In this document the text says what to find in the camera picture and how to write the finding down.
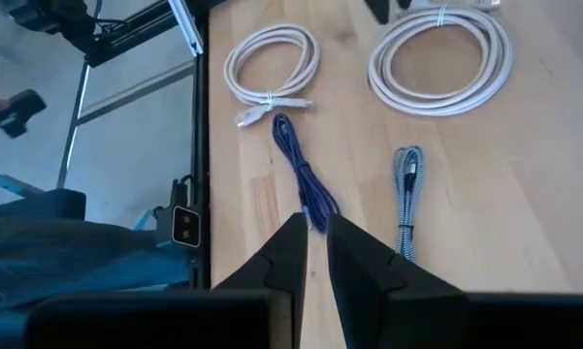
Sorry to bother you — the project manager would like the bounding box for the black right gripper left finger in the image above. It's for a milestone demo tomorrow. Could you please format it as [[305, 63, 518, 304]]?
[[24, 211, 309, 349]]

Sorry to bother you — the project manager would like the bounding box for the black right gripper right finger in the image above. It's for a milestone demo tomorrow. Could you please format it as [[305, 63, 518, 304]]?
[[325, 212, 583, 349]]

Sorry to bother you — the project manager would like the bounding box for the large white cable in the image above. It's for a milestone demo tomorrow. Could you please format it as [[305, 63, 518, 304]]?
[[367, 0, 514, 118]]

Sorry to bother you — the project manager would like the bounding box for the blue braided cable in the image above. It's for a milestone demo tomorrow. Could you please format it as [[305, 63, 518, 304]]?
[[270, 112, 343, 236]]

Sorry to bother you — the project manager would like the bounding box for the person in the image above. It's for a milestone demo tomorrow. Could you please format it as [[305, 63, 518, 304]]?
[[0, 212, 193, 316]]

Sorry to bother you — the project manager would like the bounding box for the black chair armrest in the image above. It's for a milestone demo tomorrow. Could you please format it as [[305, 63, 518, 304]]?
[[0, 187, 87, 220]]

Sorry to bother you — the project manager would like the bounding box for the grey metal crossbar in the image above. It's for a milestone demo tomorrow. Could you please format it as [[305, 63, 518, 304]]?
[[75, 58, 197, 126]]

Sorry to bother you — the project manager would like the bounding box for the grey metal leg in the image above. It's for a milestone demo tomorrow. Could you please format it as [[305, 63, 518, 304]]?
[[55, 61, 92, 191]]

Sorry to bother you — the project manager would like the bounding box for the person's foot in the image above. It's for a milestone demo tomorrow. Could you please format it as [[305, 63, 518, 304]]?
[[0, 88, 49, 141]]

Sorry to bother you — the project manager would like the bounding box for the white black braided cable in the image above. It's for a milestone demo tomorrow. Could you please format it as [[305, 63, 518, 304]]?
[[391, 144, 426, 266]]

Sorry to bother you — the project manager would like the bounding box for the black depth camera white face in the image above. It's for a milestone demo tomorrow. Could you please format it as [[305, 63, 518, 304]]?
[[153, 176, 204, 249]]

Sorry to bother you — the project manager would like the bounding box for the small white coiled cable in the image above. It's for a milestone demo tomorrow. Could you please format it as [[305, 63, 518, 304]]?
[[221, 22, 321, 130]]

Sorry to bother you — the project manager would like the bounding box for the black table edge rail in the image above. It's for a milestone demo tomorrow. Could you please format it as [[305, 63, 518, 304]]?
[[187, 9, 212, 292]]

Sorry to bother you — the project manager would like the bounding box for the silver corner bracket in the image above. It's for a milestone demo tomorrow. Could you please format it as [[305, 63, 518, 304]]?
[[167, 0, 206, 57]]

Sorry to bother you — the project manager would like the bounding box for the black outrigger frame beam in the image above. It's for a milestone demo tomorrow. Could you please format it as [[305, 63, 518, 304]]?
[[82, 0, 210, 69]]

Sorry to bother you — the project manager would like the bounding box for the black equipment with cables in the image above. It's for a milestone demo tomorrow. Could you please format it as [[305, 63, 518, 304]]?
[[7, 0, 106, 55]]

